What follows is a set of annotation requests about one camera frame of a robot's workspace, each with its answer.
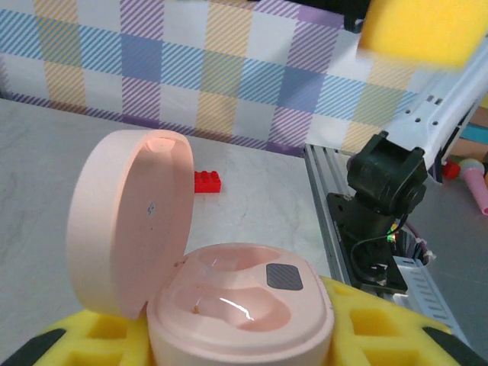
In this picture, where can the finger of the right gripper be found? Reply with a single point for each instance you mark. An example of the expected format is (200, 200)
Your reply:
(419, 30)

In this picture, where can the teal toy block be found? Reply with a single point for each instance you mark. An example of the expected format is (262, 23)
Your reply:
(476, 133)

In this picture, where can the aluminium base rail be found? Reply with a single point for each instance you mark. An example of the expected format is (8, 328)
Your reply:
(324, 198)

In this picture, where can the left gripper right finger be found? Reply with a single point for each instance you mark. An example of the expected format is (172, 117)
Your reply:
(343, 343)

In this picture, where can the flat red toy brick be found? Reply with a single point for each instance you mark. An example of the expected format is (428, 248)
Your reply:
(207, 183)

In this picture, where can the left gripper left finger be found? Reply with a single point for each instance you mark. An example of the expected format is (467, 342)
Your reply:
(126, 343)

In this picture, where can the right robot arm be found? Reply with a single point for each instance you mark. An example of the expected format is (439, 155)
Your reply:
(385, 179)

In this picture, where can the pink earbud charging case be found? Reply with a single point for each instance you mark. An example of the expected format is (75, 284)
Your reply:
(133, 228)

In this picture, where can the pink toy microphone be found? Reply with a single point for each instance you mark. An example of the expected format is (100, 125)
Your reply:
(478, 187)

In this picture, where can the small red toy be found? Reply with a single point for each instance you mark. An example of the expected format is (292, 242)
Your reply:
(451, 170)

